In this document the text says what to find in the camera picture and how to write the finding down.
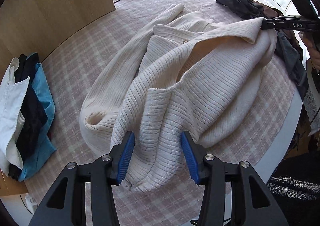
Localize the brown garment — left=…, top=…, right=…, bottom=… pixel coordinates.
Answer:
left=252, top=0, right=283, bottom=19

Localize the black white tweed garment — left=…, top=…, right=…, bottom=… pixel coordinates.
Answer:
left=267, top=160, right=319, bottom=201

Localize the wooden headboard panel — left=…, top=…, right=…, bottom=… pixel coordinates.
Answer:
left=1, top=0, right=115, bottom=75

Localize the blue garment in pile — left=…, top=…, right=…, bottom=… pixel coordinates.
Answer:
left=15, top=52, right=56, bottom=182

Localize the dark navy garment in pile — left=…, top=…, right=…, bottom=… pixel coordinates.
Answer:
left=9, top=52, right=48, bottom=180

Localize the cream ribbed knit cardigan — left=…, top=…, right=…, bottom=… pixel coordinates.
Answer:
left=79, top=4, right=277, bottom=192

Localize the white wall socket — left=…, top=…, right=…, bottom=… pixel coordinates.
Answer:
left=24, top=193, right=38, bottom=214

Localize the dark grey jacket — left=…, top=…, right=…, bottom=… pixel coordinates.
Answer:
left=216, top=0, right=309, bottom=99

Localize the pink plaid bed cover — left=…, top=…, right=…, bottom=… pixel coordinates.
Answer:
left=26, top=0, right=295, bottom=225

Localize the white garment in pile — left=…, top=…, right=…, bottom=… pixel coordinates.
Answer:
left=1, top=57, right=30, bottom=175

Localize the person's right hand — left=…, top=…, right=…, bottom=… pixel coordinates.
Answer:
left=299, top=32, right=320, bottom=70

